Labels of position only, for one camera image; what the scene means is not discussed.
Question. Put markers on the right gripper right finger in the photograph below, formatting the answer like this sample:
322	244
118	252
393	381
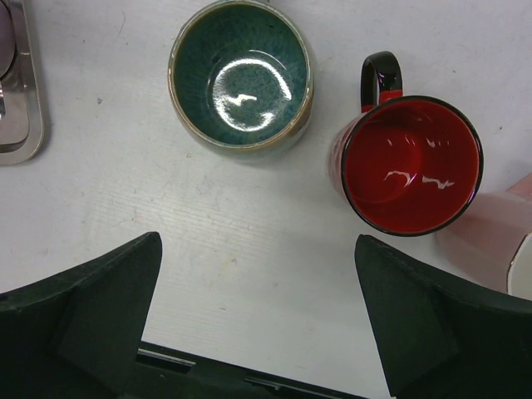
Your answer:
441	336

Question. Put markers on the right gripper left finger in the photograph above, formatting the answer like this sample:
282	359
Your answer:
76	334

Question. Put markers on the pink faceted mug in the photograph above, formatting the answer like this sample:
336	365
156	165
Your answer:
491	241

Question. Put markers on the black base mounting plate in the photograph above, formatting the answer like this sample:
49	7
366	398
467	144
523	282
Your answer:
161	372

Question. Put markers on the stainless steel tray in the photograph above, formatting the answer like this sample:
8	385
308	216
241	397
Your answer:
23	121

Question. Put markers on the red mug black handle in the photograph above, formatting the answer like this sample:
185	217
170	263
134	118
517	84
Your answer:
408	165

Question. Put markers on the teal glazed mug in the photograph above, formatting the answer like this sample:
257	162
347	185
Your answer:
241	79

